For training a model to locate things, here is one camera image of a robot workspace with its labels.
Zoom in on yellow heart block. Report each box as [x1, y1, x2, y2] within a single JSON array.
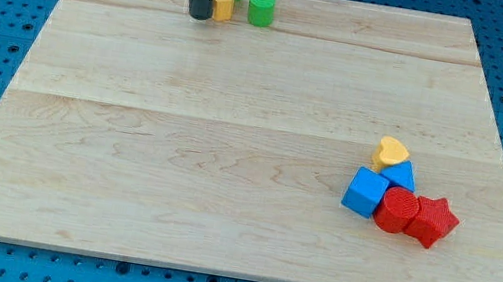
[[371, 135, 410, 172]]

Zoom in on red star block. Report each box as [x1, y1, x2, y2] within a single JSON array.
[[403, 195, 460, 249]]

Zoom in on green cylinder block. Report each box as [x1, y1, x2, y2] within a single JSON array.
[[247, 0, 276, 28]]

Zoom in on wooden board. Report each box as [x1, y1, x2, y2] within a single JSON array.
[[0, 0, 503, 282]]

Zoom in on blue cube block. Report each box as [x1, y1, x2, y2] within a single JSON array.
[[341, 167, 390, 219]]

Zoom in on blue triangle block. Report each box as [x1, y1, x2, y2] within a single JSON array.
[[379, 161, 416, 192]]

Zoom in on yellow hexagon block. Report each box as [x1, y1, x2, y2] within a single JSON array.
[[212, 0, 234, 22]]

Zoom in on red cylinder block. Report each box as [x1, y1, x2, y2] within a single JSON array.
[[372, 186, 420, 234]]

